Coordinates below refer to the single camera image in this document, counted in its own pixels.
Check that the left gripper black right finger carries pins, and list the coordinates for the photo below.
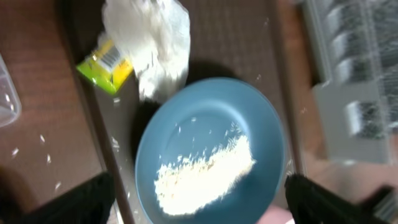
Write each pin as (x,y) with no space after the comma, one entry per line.
(311,203)

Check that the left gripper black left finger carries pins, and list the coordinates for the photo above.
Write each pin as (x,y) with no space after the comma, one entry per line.
(90,203)

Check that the yellow green wrapper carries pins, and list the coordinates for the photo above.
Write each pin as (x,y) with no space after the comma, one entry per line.
(106,67)

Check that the white napkin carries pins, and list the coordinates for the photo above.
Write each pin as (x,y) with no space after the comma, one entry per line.
(155,36)

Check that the grey dishwasher rack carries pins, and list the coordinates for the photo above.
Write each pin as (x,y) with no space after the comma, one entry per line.
(354,86)

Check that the small pink dish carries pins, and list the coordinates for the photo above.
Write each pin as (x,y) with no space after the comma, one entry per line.
(276,215)

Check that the pile of white rice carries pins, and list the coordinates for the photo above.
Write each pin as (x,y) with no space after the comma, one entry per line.
(191,185)

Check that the clear plastic bin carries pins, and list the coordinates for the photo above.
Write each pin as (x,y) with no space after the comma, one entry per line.
(10,102)

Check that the dark blue plate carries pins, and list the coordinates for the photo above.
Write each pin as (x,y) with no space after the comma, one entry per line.
(202,116)

